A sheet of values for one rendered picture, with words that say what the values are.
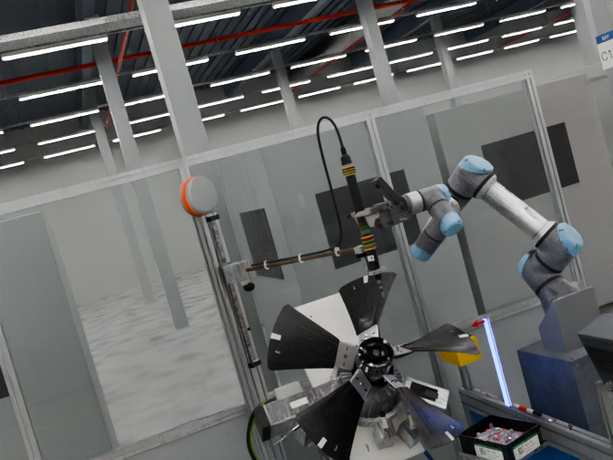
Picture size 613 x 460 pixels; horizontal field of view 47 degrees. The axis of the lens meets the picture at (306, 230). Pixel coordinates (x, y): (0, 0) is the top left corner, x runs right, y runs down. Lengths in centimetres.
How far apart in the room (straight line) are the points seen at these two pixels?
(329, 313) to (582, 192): 429
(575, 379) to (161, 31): 505
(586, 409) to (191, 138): 468
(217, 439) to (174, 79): 417
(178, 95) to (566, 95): 346
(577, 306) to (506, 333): 85
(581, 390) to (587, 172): 433
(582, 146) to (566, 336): 424
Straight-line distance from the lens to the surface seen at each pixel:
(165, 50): 661
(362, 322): 246
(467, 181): 268
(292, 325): 237
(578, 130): 673
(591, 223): 674
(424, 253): 242
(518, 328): 348
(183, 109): 651
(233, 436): 303
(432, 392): 246
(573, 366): 255
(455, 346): 242
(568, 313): 263
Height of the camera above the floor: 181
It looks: 4 degrees down
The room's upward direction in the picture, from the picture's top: 16 degrees counter-clockwise
